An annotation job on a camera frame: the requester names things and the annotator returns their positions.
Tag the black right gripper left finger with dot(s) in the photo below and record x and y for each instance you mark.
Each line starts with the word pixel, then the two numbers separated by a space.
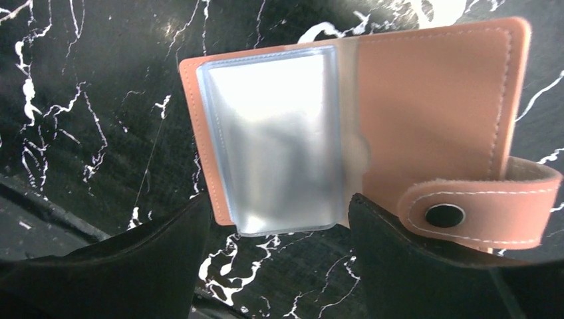
pixel 149 271

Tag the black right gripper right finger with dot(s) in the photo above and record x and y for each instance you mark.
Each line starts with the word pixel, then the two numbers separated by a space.
pixel 408 276

